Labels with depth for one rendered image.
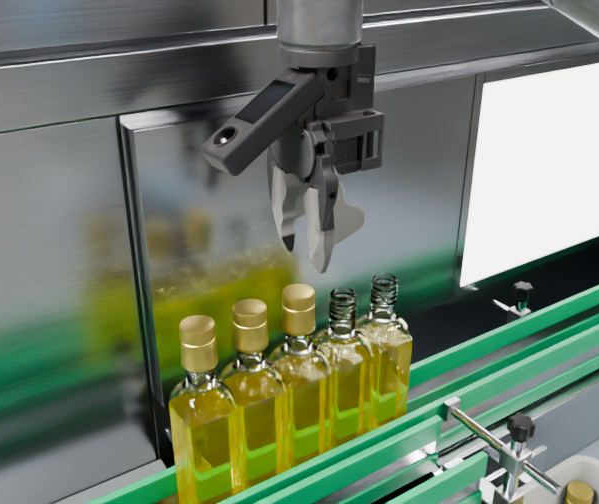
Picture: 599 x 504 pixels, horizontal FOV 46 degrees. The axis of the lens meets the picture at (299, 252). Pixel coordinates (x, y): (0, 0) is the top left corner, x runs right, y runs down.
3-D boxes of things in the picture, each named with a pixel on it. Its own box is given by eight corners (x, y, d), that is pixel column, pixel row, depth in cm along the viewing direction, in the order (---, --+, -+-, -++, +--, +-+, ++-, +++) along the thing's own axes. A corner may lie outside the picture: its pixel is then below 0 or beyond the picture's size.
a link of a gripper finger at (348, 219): (377, 266, 69) (368, 173, 66) (327, 282, 66) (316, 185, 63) (358, 260, 71) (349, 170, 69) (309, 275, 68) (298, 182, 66)
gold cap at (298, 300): (303, 314, 76) (303, 279, 74) (321, 329, 73) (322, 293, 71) (275, 324, 74) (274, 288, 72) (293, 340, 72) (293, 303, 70)
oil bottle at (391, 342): (376, 436, 94) (385, 297, 84) (404, 460, 89) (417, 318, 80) (342, 452, 91) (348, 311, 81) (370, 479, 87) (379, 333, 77)
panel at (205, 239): (609, 227, 130) (651, 38, 114) (624, 233, 127) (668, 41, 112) (153, 395, 86) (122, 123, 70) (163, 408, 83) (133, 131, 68)
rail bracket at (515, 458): (451, 445, 91) (461, 366, 86) (557, 532, 79) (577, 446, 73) (434, 454, 90) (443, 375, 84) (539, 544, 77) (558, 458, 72)
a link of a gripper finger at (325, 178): (344, 230, 64) (334, 134, 62) (330, 234, 63) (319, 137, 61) (316, 223, 68) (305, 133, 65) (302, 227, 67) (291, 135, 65)
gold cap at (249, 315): (274, 339, 72) (274, 302, 70) (256, 357, 69) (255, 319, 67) (245, 330, 73) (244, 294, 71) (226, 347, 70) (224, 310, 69)
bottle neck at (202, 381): (208, 369, 71) (205, 329, 69) (221, 384, 69) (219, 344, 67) (181, 379, 70) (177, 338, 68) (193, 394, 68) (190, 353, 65)
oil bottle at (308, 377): (305, 470, 88) (306, 326, 78) (331, 499, 84) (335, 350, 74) (266, 488, 85) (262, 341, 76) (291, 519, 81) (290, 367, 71)
